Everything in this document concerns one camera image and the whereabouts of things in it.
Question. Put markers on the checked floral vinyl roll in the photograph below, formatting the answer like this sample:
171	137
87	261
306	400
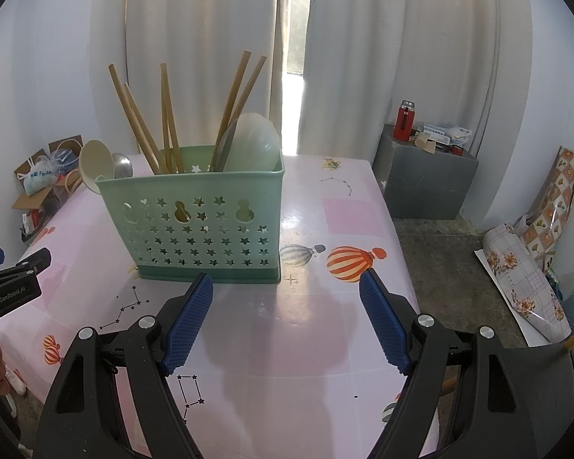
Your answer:
552	210

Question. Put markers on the white box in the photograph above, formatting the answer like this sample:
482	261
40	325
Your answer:
435	131

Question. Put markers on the grey spatula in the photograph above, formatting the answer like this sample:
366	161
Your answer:
228	148

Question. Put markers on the pale plastic rice paddle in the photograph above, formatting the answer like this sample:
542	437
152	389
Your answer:
258	143

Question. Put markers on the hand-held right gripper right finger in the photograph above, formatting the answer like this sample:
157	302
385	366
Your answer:
382	325

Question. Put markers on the clear bag of blue items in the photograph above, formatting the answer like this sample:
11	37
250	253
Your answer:
64	158

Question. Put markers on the white blue-print plastic bag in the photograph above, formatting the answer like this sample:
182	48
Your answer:
39	177

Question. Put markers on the white shoe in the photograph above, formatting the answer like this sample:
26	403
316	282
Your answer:
15	381

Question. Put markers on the cream plastic spoon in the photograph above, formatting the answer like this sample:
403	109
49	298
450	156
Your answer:
95	162

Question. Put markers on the cardboard box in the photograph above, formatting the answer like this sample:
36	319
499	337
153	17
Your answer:
31	201

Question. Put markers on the paper cup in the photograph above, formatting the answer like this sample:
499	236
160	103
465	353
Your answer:
424	143

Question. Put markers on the green plastic utensil basket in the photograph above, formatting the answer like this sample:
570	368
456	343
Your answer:
210	248

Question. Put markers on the metal spoon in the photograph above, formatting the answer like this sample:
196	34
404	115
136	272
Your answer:
123	166

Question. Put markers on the grey cabinet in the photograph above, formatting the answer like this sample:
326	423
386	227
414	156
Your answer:
425	186

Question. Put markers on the red bottle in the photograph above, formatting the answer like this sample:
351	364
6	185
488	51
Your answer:
404	124

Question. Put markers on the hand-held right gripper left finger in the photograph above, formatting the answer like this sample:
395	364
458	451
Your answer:
189	325

